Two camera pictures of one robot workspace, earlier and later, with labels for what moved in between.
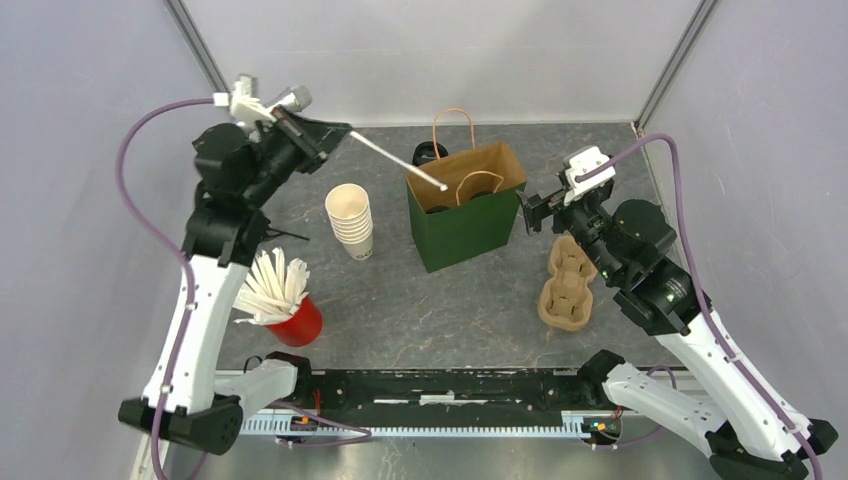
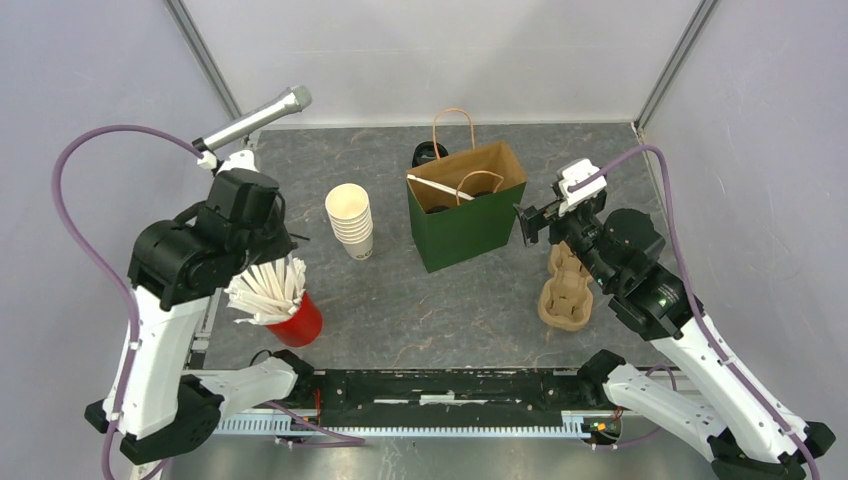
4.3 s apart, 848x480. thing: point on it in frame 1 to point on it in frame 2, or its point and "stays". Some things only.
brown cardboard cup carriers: [566, 302] stays
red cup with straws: [275, 296] stays
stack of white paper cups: [348, 208] stays
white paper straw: [440, 185] to [440, 187]
